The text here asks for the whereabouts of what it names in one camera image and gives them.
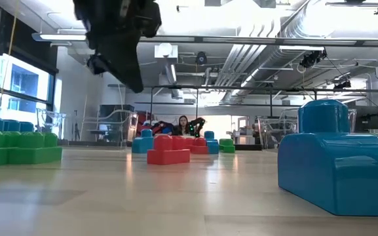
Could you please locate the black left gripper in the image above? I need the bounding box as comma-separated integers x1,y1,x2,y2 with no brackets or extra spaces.
72,0,162,94

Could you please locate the blue rounded one-stud block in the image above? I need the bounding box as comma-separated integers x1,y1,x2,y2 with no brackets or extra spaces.
203,130,220,155
277,99,378,218
131,128,155,154

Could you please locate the green four-stud block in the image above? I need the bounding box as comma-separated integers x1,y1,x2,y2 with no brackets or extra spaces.
7,131,64,165
218,138,236,154

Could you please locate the black equipment cart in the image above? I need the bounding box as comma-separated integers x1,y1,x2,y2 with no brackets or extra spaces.
99,104,136,142

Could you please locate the red equipment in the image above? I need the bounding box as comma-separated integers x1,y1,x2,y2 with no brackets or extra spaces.
136,111,155,134

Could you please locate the long ceiling light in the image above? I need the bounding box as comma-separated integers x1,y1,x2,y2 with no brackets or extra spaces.
31,31,88,42

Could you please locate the person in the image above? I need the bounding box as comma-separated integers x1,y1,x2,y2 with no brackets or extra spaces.
176,114,189,137

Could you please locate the clear plastic bin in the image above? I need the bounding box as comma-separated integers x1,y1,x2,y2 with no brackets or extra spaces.
36,107,136,147
257,107,357,149

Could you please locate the window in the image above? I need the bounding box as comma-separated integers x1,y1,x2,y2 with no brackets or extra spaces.
0,54,57,132

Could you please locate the black ceiling device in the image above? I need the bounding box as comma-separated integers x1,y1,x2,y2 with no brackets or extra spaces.
333,80,352,90

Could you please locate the black monitor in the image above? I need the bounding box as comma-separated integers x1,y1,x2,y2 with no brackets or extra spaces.
354,105,378,131

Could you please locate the yellow cable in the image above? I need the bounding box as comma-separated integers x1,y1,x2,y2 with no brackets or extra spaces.
0,0,21,111

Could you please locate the silver ventilation duct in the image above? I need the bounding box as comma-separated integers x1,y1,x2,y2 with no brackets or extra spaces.
214,0,327,102

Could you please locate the grey overhead rail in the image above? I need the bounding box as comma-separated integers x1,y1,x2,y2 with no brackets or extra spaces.
139,34,378,47

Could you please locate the black metal station frame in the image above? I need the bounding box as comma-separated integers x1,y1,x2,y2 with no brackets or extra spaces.
107,83,378,138

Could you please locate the black ceiling camera cluster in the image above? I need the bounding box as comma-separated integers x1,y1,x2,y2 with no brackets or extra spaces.
299,49,328,69

